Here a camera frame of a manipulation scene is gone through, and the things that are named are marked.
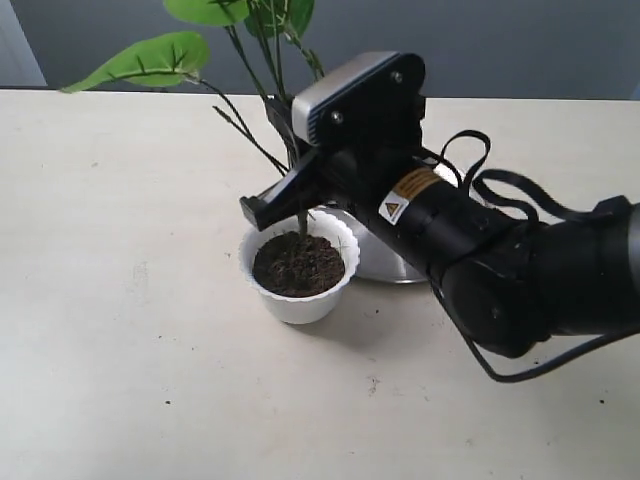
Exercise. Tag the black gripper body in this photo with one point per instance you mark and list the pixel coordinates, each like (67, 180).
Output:
(373, 166)

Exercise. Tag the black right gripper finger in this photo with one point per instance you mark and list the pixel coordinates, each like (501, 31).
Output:
(279, 114)

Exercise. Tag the dark brown potting soil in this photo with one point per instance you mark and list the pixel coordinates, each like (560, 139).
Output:
(297, 266)

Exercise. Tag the artificial red anthurium plant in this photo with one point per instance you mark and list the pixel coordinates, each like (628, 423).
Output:
(174, 58)

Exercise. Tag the white scalloped plastic pot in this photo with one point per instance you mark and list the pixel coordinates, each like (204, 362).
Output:
(310, 309)

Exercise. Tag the round stainless steel plate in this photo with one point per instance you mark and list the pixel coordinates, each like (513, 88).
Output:
(378, 262)

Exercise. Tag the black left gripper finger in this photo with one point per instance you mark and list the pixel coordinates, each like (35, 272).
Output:
(297, 191)

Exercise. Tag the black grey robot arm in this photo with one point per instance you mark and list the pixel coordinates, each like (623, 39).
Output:
(510, 265)

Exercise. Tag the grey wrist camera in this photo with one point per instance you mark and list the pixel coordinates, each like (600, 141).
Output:
(359, 95)

